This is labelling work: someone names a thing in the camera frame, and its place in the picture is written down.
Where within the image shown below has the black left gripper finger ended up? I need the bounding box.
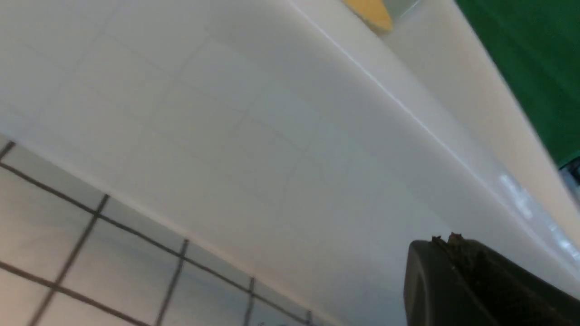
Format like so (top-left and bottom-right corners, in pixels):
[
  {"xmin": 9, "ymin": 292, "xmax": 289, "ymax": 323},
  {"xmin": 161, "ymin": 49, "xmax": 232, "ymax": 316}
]
[{"xmin": 403, "ymin": 233, "xmax": 580, "ymax": 326}]

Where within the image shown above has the green backdrop cloth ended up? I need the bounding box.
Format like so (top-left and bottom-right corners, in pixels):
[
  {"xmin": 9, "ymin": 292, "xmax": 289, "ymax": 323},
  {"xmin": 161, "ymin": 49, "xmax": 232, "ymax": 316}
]
[{"xmin": 456, "ymin": 0, "xmax": 580, "ymax": 168}]

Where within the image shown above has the white plastic bin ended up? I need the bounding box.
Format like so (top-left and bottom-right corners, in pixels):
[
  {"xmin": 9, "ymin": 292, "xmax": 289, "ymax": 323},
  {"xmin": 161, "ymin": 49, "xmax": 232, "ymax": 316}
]
[{"xmin": 1, "ymin": 0, "xmax": 579, "ymax": 326}]

